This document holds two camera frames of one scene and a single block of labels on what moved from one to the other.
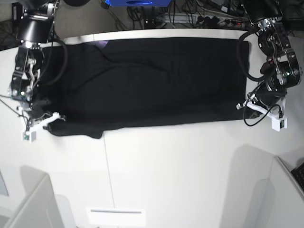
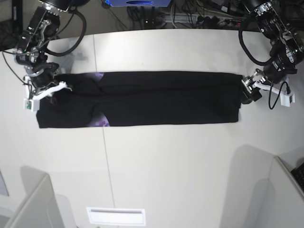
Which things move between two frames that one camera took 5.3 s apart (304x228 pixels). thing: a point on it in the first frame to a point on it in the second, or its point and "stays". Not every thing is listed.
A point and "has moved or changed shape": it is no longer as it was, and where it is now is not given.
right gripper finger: [49, 127] to [52, 99]
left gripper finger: [251, 96] to [248, 81]
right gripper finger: [57, 116] to [64, 86]
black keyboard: [298, 174] stays
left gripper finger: [254, 115] to [247, 97]
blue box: [137, 3] stays
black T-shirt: [130, 80] has moved or changed shape
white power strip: [214, 21] stays
